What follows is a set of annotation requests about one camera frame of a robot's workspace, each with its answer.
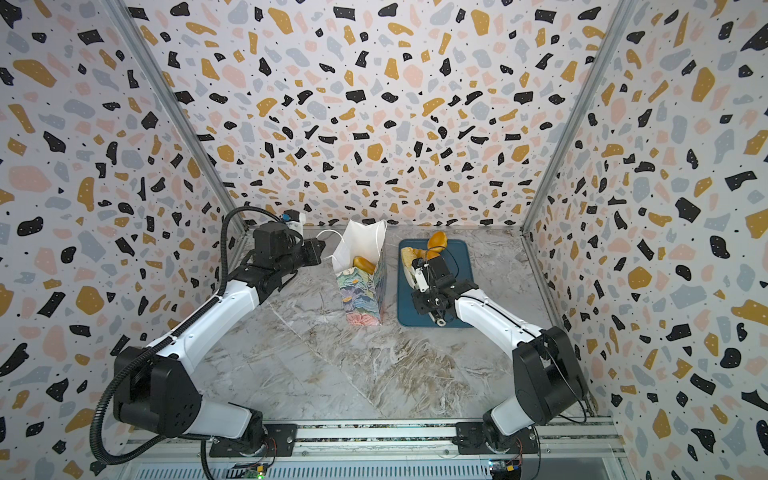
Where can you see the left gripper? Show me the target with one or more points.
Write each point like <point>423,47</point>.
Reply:
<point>313,251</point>

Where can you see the cream tongs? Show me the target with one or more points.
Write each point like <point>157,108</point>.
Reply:
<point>425,294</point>

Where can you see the pale rectangular pastry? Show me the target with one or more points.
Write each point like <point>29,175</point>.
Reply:
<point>407,256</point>

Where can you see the floral paper bag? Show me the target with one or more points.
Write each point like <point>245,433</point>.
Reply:
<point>362,294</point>

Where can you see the small yellow bread roll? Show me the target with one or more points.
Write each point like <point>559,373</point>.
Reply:
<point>364,265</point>

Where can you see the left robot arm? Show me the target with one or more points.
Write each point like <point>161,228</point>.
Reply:
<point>159,393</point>

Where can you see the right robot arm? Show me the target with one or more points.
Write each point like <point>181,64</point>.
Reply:
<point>547,378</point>

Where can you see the teal tray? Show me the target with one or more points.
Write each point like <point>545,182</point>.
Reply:
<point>459,264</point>

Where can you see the small round bun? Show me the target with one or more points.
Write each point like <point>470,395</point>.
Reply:
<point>437,242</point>

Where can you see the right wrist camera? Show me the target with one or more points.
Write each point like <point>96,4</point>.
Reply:
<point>421,282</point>

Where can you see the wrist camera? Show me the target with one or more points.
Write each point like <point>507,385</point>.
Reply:
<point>295,220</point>
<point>421,282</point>

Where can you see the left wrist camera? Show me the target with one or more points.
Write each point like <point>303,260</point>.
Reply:
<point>295,220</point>

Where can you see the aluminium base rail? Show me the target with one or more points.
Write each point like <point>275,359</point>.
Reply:
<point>397,449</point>

